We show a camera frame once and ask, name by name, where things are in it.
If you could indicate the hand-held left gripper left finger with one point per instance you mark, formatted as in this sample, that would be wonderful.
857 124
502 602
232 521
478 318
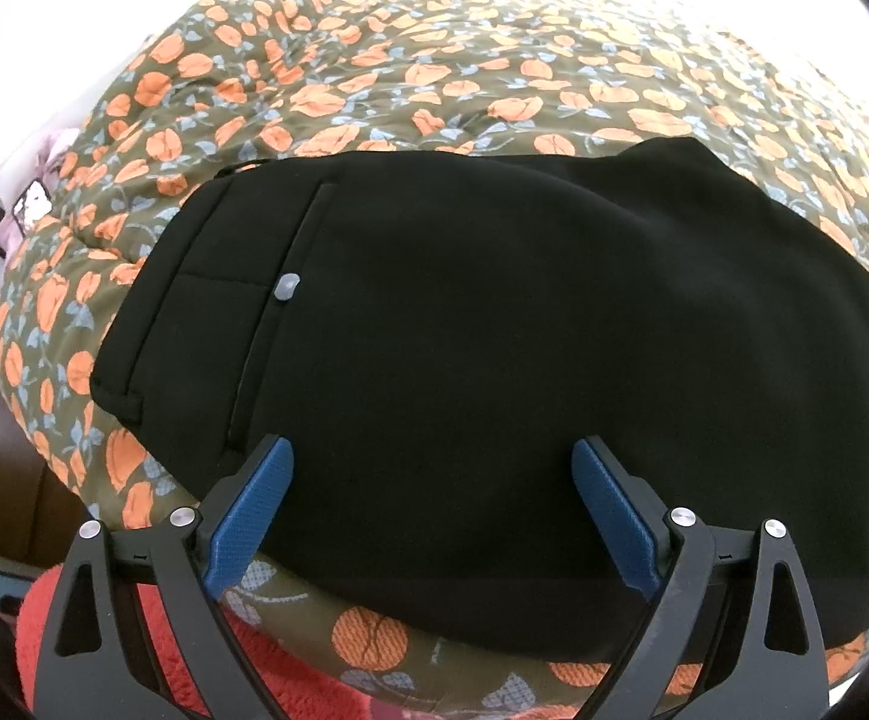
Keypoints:
251 517

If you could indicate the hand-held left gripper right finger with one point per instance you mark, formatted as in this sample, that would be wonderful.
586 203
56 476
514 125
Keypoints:
614 517

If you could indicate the black pants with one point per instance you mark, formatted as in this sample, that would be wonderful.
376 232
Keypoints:
479 315

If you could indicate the red fleece blanket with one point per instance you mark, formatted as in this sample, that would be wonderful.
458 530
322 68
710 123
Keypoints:
292 682

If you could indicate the dark wooden bedside cabinet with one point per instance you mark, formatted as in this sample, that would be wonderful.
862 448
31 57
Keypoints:
7 495

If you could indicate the smartphone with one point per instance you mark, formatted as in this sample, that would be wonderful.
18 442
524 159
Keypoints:
33 204

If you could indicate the pink cloth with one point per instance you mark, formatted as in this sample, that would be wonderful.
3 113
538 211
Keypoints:
50 156

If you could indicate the orange floral green quilt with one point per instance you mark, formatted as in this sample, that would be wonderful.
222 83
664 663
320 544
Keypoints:
404 52

